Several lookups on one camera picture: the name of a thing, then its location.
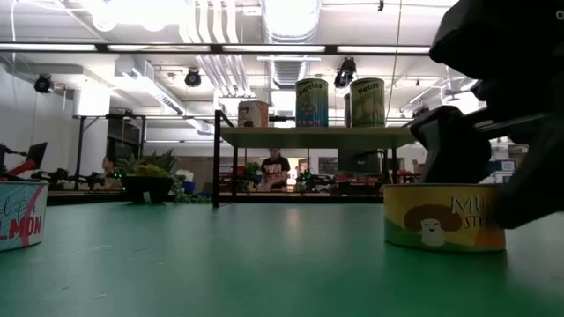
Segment black overhead light bar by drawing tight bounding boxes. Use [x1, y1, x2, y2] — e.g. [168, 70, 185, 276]
[0, 42, 431, 55]

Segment black tilted monitor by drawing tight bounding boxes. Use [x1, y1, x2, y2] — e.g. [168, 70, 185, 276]
[24, 141, 48, 171]

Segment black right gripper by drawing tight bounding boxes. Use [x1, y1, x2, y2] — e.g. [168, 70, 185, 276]
[409, 0, 564, 184]

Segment small yellow mushroom can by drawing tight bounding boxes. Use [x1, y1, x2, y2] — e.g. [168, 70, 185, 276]
[382, 182, 507, 254]

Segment wooden shelf black metal legs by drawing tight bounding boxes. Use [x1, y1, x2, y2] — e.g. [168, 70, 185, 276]
[212, 108, 418, 209]

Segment black metal rack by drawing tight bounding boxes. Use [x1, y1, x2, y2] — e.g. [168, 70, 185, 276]
[72, 113, 147, 190]

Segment black ceiling spotlight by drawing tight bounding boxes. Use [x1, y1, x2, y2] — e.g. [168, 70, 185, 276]
[33, 73, 55, 94]
[333, 56, 358, 89]
[183, 68, 203, 88]

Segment silver ceiling ventilation duct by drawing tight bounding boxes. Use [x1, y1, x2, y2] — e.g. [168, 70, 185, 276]
[259, 0, 323, 89]

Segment tall blue cherries can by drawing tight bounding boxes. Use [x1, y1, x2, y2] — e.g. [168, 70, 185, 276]
[294, 77, 330, 129]

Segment tall green pears can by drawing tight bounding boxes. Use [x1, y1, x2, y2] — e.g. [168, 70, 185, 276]
[350, 77, 387, 129]

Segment person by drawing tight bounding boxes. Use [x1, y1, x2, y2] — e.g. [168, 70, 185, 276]
[259, 148, 292, 191]
[100, 156, 118, 190]

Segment small red white label can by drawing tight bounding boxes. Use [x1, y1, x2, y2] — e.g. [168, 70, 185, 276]
[237, 100, 270, 129]

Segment small salmon can pink stripe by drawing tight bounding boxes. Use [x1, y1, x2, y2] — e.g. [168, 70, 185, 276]
[0, 181, 49, 253]

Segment potted succulent plant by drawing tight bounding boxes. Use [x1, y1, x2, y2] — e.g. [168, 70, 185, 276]
[115, 148, 212, 206]

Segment green table mat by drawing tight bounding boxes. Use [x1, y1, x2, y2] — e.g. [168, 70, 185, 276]
[0, 201, 564, 317]

